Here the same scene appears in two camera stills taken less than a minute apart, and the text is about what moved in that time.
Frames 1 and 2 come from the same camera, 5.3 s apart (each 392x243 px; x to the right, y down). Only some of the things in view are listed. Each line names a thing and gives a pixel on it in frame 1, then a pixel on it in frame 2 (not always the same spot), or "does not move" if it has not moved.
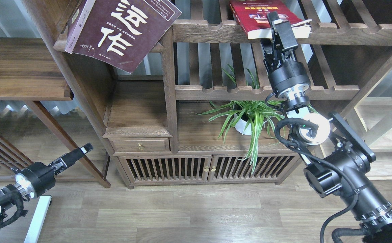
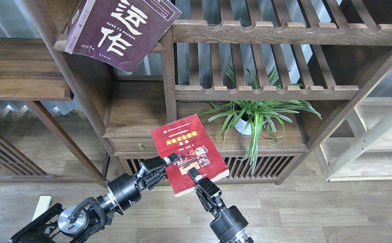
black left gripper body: x=37 y=177 -> x=125 y=190
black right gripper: x=288 y=77 -> x=228 y=226
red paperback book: x=253 y=14 -> x=188 y=137
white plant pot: x=243 y=127 does not move
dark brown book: x=119 y=33 does not move
